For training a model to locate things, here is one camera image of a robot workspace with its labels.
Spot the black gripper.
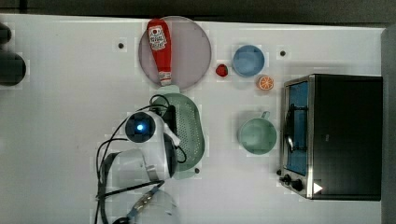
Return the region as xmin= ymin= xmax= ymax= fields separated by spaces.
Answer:
xmin=162 ymin=105 xmax=177 ymax=134

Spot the mint green oval strainer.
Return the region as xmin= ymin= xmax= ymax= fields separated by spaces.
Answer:
xmin=152 ymin=85 xmax=205 ymax=179

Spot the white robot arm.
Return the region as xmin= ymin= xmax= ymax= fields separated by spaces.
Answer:
xmin=96 ymin=106 xmax=180 ymax=224

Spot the red toy strawberry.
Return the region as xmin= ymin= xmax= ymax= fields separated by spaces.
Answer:
xmin=216 ymin=63 xmax=228 ymax=77

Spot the round grey plate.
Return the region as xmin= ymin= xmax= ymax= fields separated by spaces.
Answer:
xmin=138 ymin=16 xmax=211 ymax=90

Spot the red plush ketchup bottle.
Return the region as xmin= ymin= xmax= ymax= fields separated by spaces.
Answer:
xmin=147 ymin=19 xmax=172 ymax=86

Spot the mint green cup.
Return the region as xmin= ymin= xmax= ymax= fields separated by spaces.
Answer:
xmin=237 ymin=111 xmax=277 ymax=155

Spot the blue bowl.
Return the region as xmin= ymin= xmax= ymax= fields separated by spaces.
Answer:
xmin=233 ymin=45 xmax=265 ymax=77

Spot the toy orange slice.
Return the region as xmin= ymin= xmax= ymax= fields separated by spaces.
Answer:
xmin=257 ymin=76 xmax=275 ymax=91

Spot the black round pot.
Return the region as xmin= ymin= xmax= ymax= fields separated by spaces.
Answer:
xmin=0 ymin=51 xmax=26 ymax=86

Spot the black silver toaster oven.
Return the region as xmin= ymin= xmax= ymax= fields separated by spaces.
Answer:
xmin=276 ymin=74 xmax=383 ymax=201

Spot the black cylinder container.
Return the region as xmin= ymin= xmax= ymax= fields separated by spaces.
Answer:
xmin=0 ymin=23 xmax=12 ymax=44

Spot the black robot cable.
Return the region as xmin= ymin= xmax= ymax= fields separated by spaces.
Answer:
xmin=94 ymin=94 xmax=188 ymax=224

